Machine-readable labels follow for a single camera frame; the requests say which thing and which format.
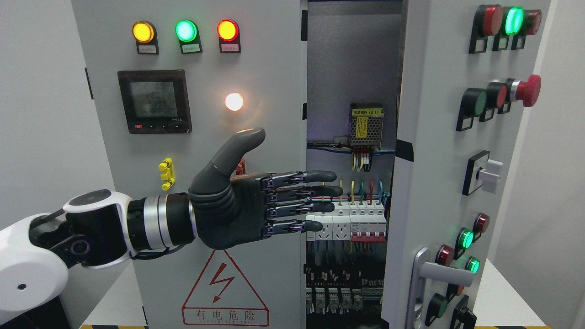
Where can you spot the green indicator lamp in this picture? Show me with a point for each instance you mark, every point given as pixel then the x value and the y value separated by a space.
pixel 188 37

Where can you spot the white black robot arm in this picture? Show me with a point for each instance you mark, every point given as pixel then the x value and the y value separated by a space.
pixel 97 230

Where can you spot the metal mesh power supply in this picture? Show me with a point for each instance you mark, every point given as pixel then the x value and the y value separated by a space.
pixel 366 125

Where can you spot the grey cabinet door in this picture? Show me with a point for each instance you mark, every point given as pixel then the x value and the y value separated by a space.
pixel 457 55
pixel 269 73

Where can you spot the white socket breaker row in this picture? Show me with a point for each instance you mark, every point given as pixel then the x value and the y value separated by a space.
pixel 355 222

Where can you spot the red terminal connector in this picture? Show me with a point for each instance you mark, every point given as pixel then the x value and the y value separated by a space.
pixel 241 167

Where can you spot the white glowing indicator lamp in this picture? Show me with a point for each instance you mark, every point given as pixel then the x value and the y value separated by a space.
pixel 234 101

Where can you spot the white right door selector switch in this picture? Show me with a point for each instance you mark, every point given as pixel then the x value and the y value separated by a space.
pixel 482 172

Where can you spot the red emergency stop button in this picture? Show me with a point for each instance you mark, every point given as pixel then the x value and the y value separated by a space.
pixel 526 91

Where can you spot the yellow indicator lamp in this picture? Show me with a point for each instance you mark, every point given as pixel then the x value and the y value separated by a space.
pixel 145 36

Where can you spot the red electrical warning triangle sticker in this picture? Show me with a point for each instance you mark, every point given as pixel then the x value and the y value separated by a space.
pixel 223 296

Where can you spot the yellow terminal connector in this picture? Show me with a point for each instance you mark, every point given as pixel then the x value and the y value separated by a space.
pixel 166 169

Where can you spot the dark grey robotic hand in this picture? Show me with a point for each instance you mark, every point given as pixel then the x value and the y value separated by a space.
pixel 234 210

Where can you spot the black digital power meter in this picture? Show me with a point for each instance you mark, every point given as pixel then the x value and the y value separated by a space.
pixel 155 101

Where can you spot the lower relay terminal row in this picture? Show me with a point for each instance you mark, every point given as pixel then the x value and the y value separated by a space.
pixel 343 291

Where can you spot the grey cabinet body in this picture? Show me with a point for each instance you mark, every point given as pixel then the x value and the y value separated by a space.
pixel 353 56

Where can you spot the red indicator lamp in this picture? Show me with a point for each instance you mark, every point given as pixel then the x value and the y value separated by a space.
pixel 228 32

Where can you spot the silver door lever handle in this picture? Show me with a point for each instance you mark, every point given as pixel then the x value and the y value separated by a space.
pixel 418 311

